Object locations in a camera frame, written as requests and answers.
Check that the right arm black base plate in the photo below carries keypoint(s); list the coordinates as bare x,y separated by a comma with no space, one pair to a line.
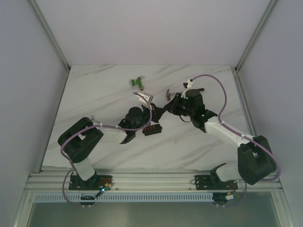
211,182

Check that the aluminium frame post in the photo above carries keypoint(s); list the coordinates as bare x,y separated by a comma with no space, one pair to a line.
51,38
257,33

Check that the right aluminium frame post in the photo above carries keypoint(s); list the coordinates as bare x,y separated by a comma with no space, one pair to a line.
257,33

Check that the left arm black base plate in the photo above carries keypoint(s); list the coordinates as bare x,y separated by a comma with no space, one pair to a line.
96,182

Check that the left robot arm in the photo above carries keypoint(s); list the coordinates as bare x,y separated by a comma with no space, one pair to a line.
80,139

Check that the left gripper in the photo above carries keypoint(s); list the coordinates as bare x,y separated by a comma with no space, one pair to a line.
150,111

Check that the black fuse box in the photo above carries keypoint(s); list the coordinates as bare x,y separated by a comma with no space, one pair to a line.
152,129

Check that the aluminium front rail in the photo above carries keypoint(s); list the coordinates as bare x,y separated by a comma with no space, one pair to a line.
50,179

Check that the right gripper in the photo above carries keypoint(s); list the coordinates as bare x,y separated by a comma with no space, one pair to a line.
172,107

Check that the left aluminium frame post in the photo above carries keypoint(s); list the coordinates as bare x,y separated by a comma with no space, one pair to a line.
51,38

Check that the slotted grey cable duct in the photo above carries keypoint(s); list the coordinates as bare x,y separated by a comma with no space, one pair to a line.
47,197

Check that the green spray gun toy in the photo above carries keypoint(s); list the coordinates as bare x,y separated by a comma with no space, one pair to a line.
137,81

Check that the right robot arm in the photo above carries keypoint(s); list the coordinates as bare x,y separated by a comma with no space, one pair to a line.
254,157

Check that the hammer with black handle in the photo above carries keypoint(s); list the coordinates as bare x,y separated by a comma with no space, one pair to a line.
169,94

